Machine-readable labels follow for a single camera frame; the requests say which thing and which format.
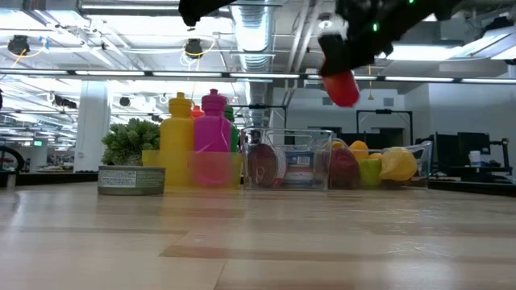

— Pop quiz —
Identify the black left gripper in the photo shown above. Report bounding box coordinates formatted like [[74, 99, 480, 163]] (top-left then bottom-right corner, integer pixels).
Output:
[[178, 0, 239, 27]]

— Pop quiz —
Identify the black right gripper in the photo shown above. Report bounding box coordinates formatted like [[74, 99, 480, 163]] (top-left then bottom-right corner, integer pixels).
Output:
[[318, 0, 410, 77]]

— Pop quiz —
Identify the orange mango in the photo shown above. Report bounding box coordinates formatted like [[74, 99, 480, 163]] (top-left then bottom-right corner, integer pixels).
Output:
[[348, 139, 370, 161]]

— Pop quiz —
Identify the dark red round fruit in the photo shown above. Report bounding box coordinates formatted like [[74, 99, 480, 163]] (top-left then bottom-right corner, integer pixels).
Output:
[[329, 147, 361, 189]]

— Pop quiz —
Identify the pink plastic bottle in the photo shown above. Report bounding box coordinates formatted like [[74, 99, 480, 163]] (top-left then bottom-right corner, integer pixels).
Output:
[[193, 89, 233, 187]]

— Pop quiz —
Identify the yellow plastic bottle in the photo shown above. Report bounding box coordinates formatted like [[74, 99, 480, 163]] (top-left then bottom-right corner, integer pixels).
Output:
[[160, 91, 197, 187]]

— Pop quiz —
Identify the green apple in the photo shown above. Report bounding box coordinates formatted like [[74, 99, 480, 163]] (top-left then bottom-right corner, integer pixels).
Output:
[[357, 158, 383, 189]]

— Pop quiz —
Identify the yellow pear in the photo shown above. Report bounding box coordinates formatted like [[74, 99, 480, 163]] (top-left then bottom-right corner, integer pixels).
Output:
[[379, 147, 419, 182]]

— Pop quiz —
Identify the green plastic bottle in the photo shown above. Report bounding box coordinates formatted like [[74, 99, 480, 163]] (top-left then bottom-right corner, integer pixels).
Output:
[[223, 105, 241, 153]]

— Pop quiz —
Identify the colourful printed tin can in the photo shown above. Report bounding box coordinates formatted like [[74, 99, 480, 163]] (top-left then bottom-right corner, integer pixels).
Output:
[[286, 167, 315, 185]]

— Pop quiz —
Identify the silver can red label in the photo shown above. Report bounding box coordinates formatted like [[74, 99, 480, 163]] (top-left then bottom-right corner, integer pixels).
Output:
[[246, 143, 287, 189]]

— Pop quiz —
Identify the silver can green label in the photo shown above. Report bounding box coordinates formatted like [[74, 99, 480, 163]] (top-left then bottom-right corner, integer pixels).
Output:
[[98, 164, 166, 197]]

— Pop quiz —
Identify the black ceiling device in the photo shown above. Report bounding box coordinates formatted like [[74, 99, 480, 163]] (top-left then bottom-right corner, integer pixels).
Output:
[[6, 35, 31, 56], [185, 38, 205, 60]]

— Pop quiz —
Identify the long ceiling light bar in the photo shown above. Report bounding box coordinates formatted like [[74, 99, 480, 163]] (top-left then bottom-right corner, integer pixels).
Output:
[[306, 74, 516, 85], [0, 68, 300, 81]]

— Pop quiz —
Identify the narrow clear plastic bin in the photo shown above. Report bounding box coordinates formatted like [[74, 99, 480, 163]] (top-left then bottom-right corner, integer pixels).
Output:
[[241, 127, 335, 190]]

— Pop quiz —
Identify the wide clear plastic bin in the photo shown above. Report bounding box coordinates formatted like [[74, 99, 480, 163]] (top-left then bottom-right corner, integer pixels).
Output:
[[314, 139, 433, 189]]

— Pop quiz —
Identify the green succulent plant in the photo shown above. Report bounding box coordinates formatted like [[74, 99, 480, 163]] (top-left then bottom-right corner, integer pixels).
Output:
[[101, 118, 162, 166]]

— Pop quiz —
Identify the dark background monitor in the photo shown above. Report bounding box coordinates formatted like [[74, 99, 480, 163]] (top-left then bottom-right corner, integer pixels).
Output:
[[435, 132, 460, 175], [457, 131, 491, 156]]

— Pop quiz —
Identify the white column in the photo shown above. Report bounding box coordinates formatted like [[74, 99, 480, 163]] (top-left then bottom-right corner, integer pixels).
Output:
[[74, 80, 112, 173]]

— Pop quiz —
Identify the yellow translucent plastic bin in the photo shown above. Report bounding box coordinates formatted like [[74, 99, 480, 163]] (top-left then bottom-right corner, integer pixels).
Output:
[[141, 150, 245, 189]]

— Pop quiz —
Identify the black background desk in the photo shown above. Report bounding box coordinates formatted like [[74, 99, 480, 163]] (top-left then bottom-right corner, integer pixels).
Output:
[[427, 165, 516, 198]]

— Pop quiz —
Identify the black curved chair back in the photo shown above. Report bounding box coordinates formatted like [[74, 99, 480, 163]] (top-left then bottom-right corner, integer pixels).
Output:
[[0, 145, 26, 175]]

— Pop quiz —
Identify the silver ventilation duct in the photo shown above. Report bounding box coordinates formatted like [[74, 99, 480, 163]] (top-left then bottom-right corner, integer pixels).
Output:
[[231, 3, 275, 73]]

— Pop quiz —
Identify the black background rack frame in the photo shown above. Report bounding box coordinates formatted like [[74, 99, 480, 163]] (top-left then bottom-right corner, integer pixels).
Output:
[[356, 108, 414, 148]]

